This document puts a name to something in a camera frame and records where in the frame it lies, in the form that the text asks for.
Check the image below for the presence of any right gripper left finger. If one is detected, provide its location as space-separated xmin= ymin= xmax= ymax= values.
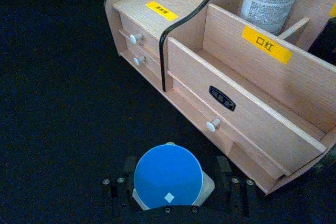
xmin=101 ymin=156 xmax=143 ymax=224

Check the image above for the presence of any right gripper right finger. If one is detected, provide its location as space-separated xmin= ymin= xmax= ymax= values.
xmin=206 ymin=156 xmax=258 ymax=224

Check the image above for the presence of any clear jar with blue lid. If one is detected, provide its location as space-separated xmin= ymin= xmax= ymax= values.
xmin=131 ymin=142 xmax=215 ymax=212

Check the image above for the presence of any white plastic bottle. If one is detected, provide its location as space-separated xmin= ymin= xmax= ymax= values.
xmin=240 ymin=0 xmax=308 ymax=36

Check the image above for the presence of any white drawer knob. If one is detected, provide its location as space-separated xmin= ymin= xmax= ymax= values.
xmin=129 ymin=32 xmax=144 ymax=45
xmin=206 ymin=118 xmax=222 ymax=132
xmin=133 ymin=55 xmax=146 ymax=67

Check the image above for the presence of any wide wooden drawer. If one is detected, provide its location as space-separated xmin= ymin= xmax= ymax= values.
xmin=167 ymin=81 xmax=286 ymax=194

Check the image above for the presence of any black oval badge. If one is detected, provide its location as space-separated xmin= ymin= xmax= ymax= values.
xmin=208 ymin=85 xmax=236 ymax=111

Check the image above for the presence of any black tablecloth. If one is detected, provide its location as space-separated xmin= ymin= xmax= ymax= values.
xmin=0 ymin=0 xmax=336 ymax=224

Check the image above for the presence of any wooden desktop organizer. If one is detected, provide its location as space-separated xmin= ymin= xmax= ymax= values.
xmin=103 ymin=0 xmax=336 ymax=196

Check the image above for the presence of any small wooden drawer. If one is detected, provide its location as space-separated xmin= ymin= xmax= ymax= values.
xmin=119 ymin=13 xmax=161 ymax=57
xmin=122 ymin=42 xmax=163 ymax=81

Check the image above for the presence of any short black box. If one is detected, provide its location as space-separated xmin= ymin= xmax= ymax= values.
xmin=307 ymin=16 xmax=336 ymax=66

